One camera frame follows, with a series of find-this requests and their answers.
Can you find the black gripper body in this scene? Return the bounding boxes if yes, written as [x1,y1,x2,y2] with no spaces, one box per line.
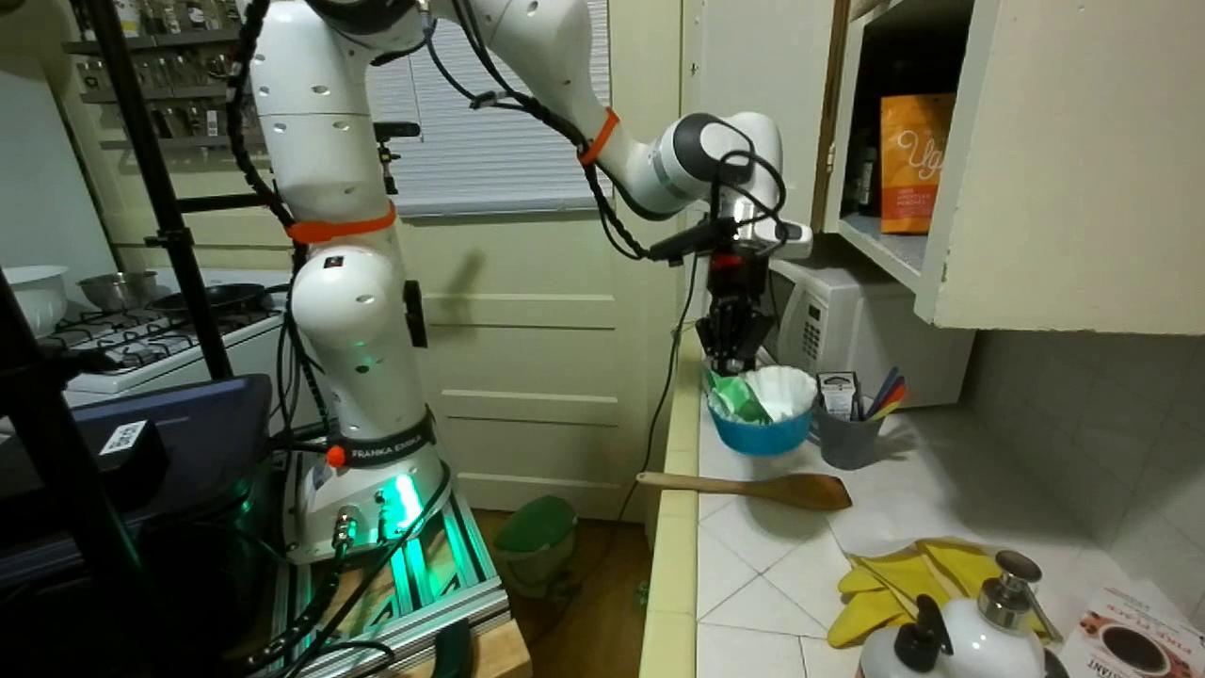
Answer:
[692,249,785,353]

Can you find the blue bowl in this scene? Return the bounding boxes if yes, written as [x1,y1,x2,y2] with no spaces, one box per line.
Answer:
[705,362,826,460]

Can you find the cream cupboard door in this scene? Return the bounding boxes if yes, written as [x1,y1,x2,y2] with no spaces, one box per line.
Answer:
[912,0,1205,340]

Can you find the shelf with jars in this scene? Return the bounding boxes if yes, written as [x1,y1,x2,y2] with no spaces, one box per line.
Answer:
[56,0,275,176]

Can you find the green packet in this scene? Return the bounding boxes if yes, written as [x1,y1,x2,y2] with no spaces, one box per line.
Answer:
[708,371,771,429]

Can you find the white crumpled paper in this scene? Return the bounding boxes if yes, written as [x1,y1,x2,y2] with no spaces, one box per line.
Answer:
[741,362,820,425]

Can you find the grey pen cup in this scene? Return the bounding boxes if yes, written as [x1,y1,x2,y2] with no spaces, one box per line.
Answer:
[815,402,887,475]

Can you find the white microwave oven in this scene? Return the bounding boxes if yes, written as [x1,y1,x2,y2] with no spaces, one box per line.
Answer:
[766,257,980,416]

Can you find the wooden spatula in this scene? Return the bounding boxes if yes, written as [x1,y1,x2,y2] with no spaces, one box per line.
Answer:
[632,468,858,515]

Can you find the blue pen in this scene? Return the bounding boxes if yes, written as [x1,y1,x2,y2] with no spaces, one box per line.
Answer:
[863,362,908,422]

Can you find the red pen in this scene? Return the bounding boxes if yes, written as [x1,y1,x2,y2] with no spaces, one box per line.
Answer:
[867,382,912,425]

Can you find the white panelled door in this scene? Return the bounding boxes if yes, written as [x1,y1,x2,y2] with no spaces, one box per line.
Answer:
[396,217,690,522]

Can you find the dark bottle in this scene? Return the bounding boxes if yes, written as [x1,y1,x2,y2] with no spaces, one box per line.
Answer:
[845,141,887,219]

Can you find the orange cardboard box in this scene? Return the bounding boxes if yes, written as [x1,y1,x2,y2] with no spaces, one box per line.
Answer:
[875,92,961,242]

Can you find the green plastic bucket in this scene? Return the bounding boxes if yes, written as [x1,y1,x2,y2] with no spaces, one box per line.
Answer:
[489,489,584,602]

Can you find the yellow rubber glove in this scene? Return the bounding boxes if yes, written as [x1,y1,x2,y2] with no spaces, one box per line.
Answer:
[826,584,933,655]
[837,534,1065,648]

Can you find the white window blind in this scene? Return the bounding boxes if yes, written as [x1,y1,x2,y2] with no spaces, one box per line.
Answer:
[366,0,621,229]

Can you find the magazine with coffee cup picture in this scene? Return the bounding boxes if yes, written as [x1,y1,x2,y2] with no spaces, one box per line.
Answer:
[1056,584,1205,678]

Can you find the dark blue box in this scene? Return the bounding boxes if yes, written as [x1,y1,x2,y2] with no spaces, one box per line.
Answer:
[0,371,275,597]

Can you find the gas stove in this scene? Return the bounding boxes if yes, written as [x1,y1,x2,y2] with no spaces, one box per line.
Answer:
[33,278,301,407]

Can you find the black tripod stand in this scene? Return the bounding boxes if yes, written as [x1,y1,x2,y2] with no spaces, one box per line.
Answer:
[72,0,275,386]

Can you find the white pot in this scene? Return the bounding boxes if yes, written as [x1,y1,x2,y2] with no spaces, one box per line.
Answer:
[0,262,75,348]

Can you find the thin black hanging cable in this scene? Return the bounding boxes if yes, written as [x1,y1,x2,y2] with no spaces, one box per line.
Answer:
[616,249,705,527]

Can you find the black handled scissors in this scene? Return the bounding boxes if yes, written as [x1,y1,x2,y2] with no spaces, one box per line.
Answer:
[818,371,867,425]

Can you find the cream wall cupboard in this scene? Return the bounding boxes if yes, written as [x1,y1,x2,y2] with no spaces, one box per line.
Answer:
[818,0,997,303]

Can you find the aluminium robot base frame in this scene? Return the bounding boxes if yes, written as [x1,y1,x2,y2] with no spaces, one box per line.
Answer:
[252,460,520,678]

